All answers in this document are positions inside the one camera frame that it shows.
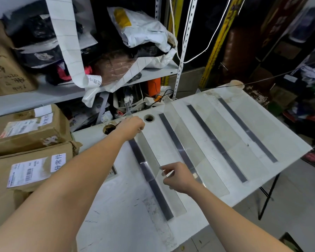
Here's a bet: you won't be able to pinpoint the person's right hand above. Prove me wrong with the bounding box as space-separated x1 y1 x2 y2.
160 162 198 195

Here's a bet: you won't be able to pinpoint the white label backing paper strip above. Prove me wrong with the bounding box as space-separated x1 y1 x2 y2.
45 0 103 89

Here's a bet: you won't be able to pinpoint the orange tool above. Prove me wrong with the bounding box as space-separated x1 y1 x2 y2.
147 78 162 98

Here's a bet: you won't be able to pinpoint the clear acrylic panel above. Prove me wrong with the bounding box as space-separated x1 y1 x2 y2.
195 89 269 180
125 102 187 218
163 103 230 197

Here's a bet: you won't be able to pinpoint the grey metal shelf board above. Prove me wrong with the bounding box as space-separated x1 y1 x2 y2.
0 61 179 119

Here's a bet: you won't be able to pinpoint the person's left forearm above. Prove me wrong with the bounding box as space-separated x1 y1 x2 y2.
0 128 128 252

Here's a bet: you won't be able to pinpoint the plain cardboard box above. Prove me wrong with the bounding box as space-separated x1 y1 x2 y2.
0 190 30 230

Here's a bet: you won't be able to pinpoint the wide labelled cardboard parcel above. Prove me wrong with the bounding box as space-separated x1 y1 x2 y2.
0 141 82 202

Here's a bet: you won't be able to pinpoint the large handwritten cardboard box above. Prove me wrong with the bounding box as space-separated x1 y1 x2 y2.
0 19 39 97

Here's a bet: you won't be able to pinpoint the person's left hand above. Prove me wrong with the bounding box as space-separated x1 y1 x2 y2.
115 116 145 142

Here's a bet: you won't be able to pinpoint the small taped cardboard parcel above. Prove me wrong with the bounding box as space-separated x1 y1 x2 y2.
0 104 74 156

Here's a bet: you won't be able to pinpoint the small label sticker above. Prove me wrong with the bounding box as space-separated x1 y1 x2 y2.
105 165 118 182

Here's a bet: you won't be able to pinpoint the black folding table leg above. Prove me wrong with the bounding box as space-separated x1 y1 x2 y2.
258 174 281 221

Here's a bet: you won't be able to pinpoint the white plastic basket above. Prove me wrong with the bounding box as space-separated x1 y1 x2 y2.
113 84 145 114

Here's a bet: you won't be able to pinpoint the yellow printed pole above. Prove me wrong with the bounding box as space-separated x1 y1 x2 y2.
199 0 245 89

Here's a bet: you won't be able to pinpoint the black plastic bags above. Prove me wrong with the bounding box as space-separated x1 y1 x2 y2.
3 0 99 68

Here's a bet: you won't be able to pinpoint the white cable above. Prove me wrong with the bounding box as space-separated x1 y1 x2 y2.
170 0 247 64

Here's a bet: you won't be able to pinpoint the perforated white shelf post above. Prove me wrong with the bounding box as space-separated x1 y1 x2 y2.
172 0 199 99

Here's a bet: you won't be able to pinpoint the thin dark wire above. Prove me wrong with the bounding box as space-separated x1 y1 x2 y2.
203 60 315 91

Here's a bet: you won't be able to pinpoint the white plastic mailer bag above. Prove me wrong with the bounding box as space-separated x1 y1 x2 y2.
107 7 178 69

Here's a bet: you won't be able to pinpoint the person's right forearm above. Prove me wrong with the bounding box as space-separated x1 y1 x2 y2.
188 182 293 252

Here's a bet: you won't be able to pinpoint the brown translucent packet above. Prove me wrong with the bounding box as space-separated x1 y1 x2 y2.
92 51 137 87

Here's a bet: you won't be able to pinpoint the brown leather roll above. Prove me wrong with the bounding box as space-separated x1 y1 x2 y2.
222 27 261 82

